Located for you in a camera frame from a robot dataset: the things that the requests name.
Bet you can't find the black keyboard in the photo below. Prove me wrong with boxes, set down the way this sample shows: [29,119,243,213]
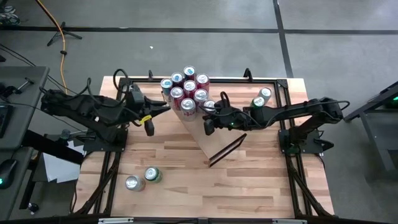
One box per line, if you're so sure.
[0,104,14,139]

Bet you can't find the orange cable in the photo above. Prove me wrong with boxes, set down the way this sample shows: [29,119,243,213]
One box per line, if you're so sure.
[34,0,72,96]

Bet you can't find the wooden shelf with black frame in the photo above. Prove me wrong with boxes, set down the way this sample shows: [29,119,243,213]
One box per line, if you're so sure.
[160,90,248,168]

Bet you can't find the silver metal bracket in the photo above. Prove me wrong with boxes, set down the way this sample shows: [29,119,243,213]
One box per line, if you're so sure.
[272,218,308,224]
[98,217,134,224]

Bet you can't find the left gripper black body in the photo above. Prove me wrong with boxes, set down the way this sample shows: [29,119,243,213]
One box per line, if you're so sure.
[119,101,150,126]

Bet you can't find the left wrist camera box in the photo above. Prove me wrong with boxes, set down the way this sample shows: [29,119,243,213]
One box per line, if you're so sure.
[130,88,146,106]

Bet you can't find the grey metal cart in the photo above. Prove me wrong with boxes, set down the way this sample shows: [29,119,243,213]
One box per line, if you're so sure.
[341,80,398,184]

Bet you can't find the white paper sheets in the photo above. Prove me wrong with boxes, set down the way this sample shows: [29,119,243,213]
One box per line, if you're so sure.
[42,139,85,184]

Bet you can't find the black computer mouse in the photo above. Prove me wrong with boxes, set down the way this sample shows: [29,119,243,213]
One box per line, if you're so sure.
[0,159,18,190]

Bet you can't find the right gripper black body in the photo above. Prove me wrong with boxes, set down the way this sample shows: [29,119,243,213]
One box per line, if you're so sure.
[214,105,253,131]

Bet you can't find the aluminium soda can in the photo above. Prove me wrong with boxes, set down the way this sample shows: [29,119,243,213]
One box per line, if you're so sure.
[258,86,273,105]

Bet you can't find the black tripod stand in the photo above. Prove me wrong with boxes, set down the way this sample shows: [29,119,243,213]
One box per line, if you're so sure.
[46,21,83,47]

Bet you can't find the grey desk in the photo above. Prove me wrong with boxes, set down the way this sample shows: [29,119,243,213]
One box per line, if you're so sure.
[0,65,50,150]
[0,146,35,220]

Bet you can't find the black handled tool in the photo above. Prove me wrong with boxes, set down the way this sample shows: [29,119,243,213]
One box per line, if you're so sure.
[14,77,35,94]

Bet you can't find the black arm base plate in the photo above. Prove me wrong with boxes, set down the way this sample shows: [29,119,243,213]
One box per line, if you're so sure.
[83,128,129,153]
[278,129,325,156]

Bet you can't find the black support beam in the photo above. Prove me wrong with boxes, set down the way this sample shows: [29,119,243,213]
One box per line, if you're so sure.
[21,129,85,166]

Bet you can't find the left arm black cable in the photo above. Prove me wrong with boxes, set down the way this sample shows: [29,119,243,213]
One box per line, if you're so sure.
[83,68,130,100]

